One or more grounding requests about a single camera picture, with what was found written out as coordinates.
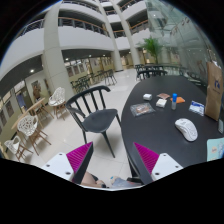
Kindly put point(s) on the wooden cafe table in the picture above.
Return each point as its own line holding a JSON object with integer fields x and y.
{"x": 33, "y": 111}

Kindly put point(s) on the white lattice chair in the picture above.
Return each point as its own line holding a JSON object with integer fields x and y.
{"x": 16, "y": 147}
{"x": 28, "y": 125}
{"x": 57, "y": 100}

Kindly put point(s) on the brown flat card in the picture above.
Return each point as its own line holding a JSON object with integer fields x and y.
{"x": 163, "y": 95}

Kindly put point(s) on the small white box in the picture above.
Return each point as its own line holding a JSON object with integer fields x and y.
{"x": 147, "y": 97}

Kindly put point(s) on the blue-capped glue bottle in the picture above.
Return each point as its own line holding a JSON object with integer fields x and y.
{"x": 174, "y": 99}

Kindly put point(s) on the white square box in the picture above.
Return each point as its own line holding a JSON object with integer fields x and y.
{"x": 161, "y": 103}

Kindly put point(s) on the orange flat pad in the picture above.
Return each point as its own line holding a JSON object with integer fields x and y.
{"x": 178, "y": 100}

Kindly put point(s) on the brown paper bag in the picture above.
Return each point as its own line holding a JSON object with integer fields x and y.
{"x": 214, "y": 91}

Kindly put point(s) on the black round table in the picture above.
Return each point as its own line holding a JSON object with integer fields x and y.
{"x": 157, "y": 132}

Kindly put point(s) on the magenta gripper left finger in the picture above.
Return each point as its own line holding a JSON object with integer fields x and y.
{"x": 71, "y": 166}

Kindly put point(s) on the black plastic chair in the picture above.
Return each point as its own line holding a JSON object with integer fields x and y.
{"x": 97, "y": 121}

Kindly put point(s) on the green potted palm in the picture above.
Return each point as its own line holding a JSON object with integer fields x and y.
{"x": 152, "y": 46}

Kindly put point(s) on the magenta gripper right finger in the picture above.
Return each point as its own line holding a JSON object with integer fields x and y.
{"x": 151, "y": 166}

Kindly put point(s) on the clear plastic snack packet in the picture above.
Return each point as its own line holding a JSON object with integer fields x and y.
{"x": 141, "y": 109}

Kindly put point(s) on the blue white wipes packet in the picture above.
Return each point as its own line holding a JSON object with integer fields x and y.
{"x": 197, "y": 108}

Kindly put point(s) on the white perforated computer mouse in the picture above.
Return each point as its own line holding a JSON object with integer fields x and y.
{"x": 187, "y": 128}

